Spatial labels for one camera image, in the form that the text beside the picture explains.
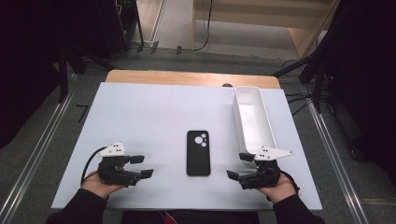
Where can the black metal stand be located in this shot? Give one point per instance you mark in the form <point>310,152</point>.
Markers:
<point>63,77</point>
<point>318,90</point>

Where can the wooden table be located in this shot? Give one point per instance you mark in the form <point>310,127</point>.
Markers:
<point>186,77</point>

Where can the dark curtain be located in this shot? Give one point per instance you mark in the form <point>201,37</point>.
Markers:
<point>367,77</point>

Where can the black phone case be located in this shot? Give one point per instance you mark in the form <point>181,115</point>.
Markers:
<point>198,161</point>

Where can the black cabinet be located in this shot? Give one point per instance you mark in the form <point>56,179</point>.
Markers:
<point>109,31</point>

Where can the white board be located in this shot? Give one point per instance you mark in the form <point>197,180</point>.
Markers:
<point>140,118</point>

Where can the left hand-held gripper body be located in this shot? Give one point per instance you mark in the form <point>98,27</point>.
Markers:
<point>113,174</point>

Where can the light wooden furniture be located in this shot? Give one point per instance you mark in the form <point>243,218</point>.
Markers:
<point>249,18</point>

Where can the person's left hand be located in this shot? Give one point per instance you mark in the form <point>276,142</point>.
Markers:
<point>96,188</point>

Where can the small dark knob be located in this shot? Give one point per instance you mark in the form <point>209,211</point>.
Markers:
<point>227,85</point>

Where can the long white plastic bin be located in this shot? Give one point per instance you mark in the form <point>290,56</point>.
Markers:
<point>253,124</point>

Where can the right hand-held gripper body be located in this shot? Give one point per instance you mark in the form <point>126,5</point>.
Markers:
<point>264,177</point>

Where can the black floor bracket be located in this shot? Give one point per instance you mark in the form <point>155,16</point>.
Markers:
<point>139,48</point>
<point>179,50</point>
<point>154,47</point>

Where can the person's right hand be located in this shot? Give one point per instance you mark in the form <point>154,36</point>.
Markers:
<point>280,191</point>

